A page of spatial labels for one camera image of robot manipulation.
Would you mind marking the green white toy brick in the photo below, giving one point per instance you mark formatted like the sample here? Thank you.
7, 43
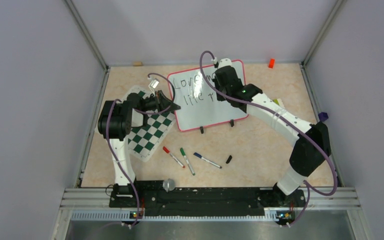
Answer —
279, 102

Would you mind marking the pink framed whiteboard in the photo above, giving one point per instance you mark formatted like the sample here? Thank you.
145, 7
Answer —
198, 103

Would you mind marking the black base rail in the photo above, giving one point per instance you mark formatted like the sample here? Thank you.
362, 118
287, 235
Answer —
151, 199

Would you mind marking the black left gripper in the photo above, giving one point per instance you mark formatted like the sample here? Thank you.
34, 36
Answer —
162, 102

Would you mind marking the orange toy block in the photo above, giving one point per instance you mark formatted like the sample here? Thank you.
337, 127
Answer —
271, 63

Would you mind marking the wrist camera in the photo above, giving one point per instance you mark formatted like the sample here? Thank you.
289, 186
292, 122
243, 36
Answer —
220, 63
153, 83

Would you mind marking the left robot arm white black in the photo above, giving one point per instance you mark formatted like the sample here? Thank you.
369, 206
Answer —
135, 126

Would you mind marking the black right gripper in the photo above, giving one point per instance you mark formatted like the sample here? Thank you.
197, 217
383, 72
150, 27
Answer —
220, 97

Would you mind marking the blue whiteboard marker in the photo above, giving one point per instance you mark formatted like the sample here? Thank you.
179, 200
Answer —
207, 160

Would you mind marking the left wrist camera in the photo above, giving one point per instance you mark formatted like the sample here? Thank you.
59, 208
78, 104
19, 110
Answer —
153, 83

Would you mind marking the black marker cap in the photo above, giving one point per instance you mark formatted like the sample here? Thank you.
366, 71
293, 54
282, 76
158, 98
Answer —
229, 159

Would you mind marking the green white chessboard mat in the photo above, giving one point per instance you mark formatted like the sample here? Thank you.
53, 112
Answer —
144, 141

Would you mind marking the clear round knob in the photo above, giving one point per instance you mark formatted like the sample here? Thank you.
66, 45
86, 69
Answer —
169, 185

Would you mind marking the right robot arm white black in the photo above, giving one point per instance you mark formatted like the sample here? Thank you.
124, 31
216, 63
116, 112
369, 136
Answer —
310, 142

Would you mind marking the wine cork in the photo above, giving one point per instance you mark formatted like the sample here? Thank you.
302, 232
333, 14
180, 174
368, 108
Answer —
137, 64

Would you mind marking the purple toy block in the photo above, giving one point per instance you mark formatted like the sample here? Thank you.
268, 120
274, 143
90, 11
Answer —
323, 116

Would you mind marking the green whiteboard marker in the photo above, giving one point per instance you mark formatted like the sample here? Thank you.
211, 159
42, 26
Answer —
187, 161

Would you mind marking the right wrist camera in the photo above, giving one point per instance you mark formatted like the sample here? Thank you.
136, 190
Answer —
220, 63

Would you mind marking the red whiteboard marker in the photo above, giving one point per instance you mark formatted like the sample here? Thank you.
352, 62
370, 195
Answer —
173, 157

